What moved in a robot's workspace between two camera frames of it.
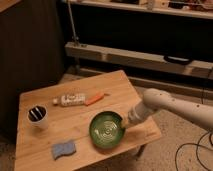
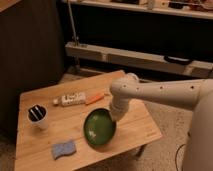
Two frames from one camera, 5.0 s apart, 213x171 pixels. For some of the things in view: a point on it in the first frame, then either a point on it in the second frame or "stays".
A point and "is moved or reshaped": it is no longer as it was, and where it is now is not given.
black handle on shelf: [178, 60] stays
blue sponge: [64, 148] stays
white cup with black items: [38, 117] stays
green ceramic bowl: [106, 129] is moved or reshaped
